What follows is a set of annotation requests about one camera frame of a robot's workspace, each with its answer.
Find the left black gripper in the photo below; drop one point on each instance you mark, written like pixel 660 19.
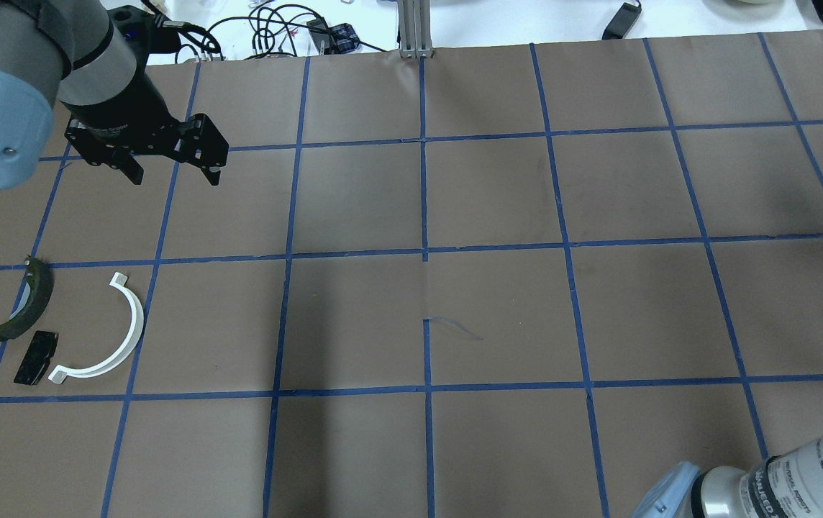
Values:
pixel 126 108

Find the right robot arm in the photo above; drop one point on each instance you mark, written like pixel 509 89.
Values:
pixel 789 485

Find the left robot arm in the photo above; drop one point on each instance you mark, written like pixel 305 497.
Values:
pixel 92 60

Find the green brake shoe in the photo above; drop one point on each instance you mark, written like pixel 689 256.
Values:
pixel 38 290

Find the black brake pad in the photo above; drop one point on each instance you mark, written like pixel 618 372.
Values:
pixel 37 358

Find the black power adapter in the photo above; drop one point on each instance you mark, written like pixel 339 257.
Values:
pixel 622 21

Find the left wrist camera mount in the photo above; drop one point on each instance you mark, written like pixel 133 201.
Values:
pixel 147 34

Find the white curved plastic bracket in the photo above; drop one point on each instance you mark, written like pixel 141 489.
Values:
pixel 99 326

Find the aluminium frame post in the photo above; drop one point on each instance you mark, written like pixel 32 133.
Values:
pixel 414 23

